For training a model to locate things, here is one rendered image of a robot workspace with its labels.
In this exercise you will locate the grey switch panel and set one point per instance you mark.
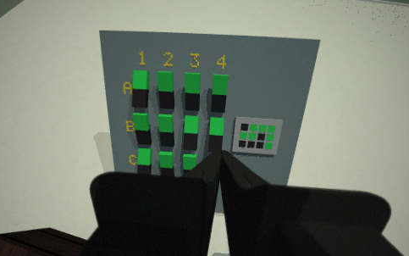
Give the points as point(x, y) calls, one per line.
point(174, 98)

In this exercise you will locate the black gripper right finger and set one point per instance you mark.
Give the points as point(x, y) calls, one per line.
point(253, 207)

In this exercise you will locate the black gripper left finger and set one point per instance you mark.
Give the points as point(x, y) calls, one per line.
point(186, 202)

